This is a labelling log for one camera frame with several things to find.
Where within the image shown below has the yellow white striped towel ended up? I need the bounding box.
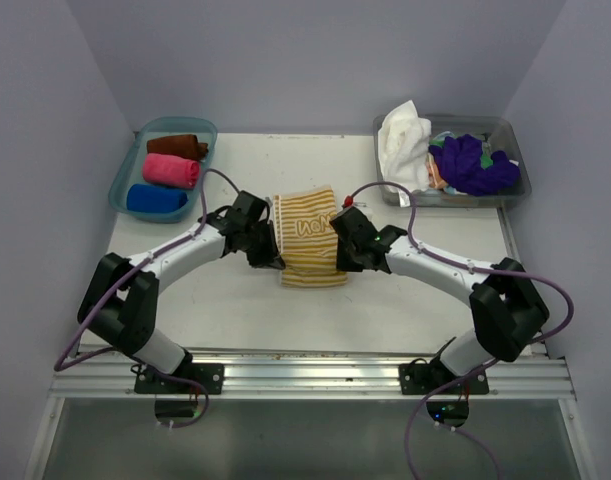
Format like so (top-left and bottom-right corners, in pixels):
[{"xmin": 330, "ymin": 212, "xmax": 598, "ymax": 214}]
[{"xmin": 272, "ymin": 185, "xmax": 348, "ymax": 289}]

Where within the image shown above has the blue towel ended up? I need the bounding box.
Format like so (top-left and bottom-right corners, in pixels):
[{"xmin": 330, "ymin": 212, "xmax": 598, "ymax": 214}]
[{"xmin": 126, "ymin": 184, "xmax": 188, "ymax": 213}]

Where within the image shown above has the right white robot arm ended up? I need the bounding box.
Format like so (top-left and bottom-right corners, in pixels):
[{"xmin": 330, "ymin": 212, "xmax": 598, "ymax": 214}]
[{"xmin": 330, "ymin": 207, "xmax": 549, "ymax": 393}]

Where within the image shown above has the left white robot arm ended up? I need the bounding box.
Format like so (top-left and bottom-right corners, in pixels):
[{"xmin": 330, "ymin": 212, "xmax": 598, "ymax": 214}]
[{"xmin": 78, "ymin": 191, "xmax": 285, "ymax": 393}]

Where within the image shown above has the pink rolled towel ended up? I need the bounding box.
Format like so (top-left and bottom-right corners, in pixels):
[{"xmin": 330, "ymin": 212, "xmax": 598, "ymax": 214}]
[{"xmin": 142, "ymin": 153, "xmax": 200, "ymax": 190}]

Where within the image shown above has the brown rolled towel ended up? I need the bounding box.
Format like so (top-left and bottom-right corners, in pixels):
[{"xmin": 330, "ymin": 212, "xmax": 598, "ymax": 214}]
[{"xmin": 146, "ymin": 134, "xmax": 209, "ymax": 161}]

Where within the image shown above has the peach patterned cloth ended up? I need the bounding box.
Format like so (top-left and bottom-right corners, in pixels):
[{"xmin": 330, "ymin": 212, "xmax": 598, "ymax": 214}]
[{"xmin": 425, "ymin": 153, "xmax": 458, "ymax": 195}]

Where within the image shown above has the teal plastic tray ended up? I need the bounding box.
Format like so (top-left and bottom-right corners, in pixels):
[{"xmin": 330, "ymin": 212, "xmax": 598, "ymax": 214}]
[{"xmin": 108, "ymin": 116, "xmax": 218, "ymax": 224}]

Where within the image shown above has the purple towel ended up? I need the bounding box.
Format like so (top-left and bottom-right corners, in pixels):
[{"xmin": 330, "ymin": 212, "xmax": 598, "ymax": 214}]
[{"xmin": 429, "ymin": 134, "xmax": 520, "ymax": 196}]

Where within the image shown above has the grey plastic bin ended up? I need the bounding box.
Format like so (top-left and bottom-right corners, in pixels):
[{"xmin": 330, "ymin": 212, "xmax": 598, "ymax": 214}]
[{"xmin": 372, "ymin": 114, "xmax": 534, "ymax": 210}]

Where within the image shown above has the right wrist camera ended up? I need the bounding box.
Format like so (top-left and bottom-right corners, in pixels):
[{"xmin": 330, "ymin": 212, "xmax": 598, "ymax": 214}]
[{"xmin": 342, "ymin": 195, "xmax": 373, "ymax": 219}]

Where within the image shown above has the aluminium mounting rail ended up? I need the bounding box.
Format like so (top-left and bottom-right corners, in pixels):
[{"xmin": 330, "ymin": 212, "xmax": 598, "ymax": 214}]
[{"xmin": 49, "ymin": 350, "xmax": 575, "ymax": 400}]

